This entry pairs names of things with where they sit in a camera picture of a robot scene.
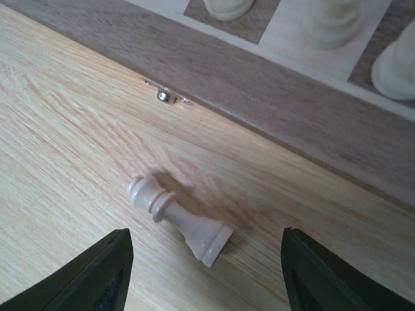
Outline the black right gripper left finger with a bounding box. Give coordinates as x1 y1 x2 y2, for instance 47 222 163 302
1 229 134 310

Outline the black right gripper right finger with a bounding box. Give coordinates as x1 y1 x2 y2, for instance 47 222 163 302
281 227 414 310

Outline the white queen piece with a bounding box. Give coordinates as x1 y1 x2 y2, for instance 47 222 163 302
128 175 233 268

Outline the white chess piece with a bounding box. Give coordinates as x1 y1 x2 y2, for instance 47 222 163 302
300 0 366 50
203 0 254 21
371 21 414 100

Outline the metal board clasp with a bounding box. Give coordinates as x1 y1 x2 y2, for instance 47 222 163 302
143 78 193 106

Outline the wooden folding chess board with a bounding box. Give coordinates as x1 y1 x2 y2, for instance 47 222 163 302
10 1 414 205

